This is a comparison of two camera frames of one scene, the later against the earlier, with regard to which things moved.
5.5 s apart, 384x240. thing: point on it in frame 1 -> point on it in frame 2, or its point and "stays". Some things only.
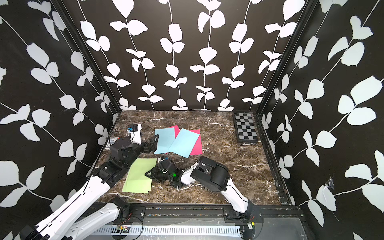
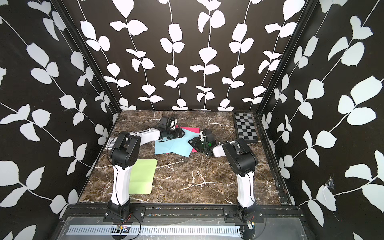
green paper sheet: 136,181 stays
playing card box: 111,141 stays
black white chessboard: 246,129 stays
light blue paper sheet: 182,145 stays
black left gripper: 153,145 -> 178,133
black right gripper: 155,175 -> 195,143
